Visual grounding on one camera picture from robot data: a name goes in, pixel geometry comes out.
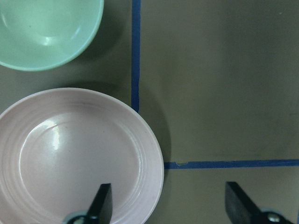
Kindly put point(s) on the pink plate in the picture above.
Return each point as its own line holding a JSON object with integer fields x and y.
{"x": 58, "y": 146}

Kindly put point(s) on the green bowl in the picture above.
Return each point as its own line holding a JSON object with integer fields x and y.
{"x": 37, "y": 35}

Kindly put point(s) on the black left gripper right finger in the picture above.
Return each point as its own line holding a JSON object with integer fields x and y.
{"x": 240, "y": 209}

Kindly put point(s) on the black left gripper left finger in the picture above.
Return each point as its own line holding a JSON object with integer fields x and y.
{"x": 100, "y": 210}

